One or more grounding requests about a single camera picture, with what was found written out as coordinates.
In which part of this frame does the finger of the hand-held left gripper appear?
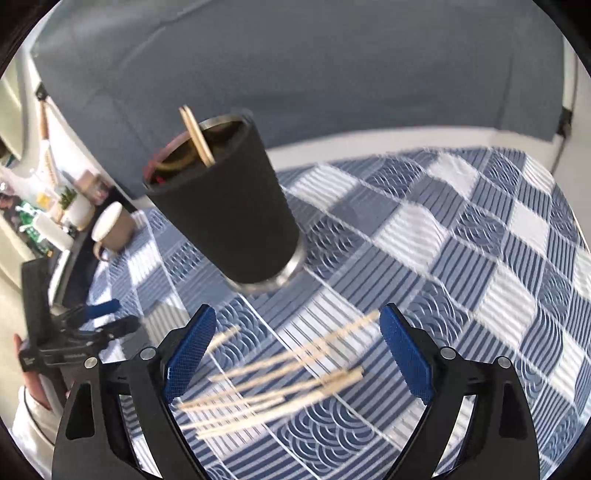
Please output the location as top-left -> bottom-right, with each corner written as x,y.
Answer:
76,316 -> 142,346
59,298 -> 122,325

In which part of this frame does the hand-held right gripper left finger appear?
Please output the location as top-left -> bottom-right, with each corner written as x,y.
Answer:
51,304 -> 217,480

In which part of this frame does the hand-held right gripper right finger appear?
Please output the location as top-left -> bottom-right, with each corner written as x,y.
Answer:
379,303 -> 541,480

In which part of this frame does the pile of wooden chopsticks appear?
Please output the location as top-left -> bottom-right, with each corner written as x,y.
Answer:
178,310 -> 382,440

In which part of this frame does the black metal tumbler cup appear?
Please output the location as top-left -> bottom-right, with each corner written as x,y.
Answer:
141,109 -> 305,293

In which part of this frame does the wooden chopstick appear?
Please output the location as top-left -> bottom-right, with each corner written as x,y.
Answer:
179,107 -> 212,168
184,105 -> 216,166

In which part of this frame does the person's left forearm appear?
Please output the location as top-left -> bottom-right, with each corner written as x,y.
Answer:
10,386 -> 63,468

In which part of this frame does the person's left hand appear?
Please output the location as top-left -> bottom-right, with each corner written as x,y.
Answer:
13,333 -> 55,411

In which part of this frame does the green packet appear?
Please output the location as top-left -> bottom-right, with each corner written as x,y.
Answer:
17,203 -> 52,257

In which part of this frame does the beige ceramic mug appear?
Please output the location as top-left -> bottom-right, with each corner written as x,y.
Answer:
91,202 -> 136,262

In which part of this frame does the small potted plant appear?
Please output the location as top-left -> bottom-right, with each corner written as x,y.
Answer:
56,184 -> 95,232

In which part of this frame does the blue white patterned tablecloth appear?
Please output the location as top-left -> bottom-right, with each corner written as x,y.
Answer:
88,147 -> 588,480

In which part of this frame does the brown jar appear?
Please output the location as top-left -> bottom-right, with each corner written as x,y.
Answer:
75,170 -> 112,206

